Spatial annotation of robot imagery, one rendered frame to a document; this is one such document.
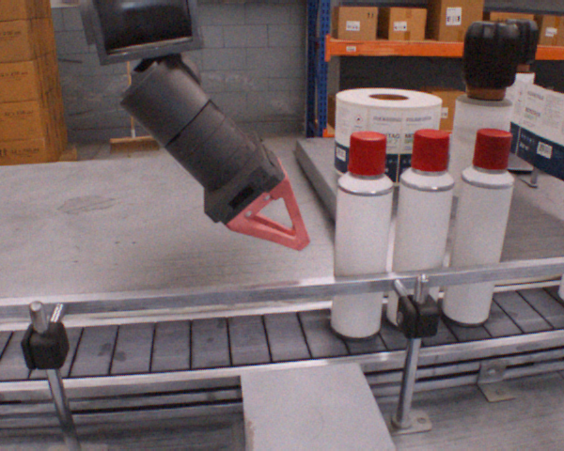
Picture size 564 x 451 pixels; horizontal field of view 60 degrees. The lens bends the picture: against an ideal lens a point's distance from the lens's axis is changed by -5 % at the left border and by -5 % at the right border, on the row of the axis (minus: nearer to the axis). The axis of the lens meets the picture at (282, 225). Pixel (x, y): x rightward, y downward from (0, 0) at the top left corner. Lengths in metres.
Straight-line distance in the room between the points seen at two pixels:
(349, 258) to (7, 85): 3.28
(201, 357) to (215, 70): 4.43
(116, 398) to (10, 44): 3.21
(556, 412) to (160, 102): 0.47
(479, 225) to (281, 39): 4.42
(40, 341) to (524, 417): 0.44
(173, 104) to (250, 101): 4.51
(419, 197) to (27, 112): 3.30
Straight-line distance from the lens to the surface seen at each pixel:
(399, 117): 0.93
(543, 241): 0.82
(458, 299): 0.56
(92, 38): 0.42
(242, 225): 0.44
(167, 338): 0.54
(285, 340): 0.53
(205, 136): 0.41
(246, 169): 0.41
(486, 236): 0.53
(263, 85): 4.90
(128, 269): 0.79
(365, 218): 0.47
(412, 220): 0.50
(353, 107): 0.95
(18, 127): 3.68
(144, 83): 0.41
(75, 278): 0.79
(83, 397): 0.53
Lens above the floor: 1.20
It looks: 24 degrees down
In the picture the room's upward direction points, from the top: straight up
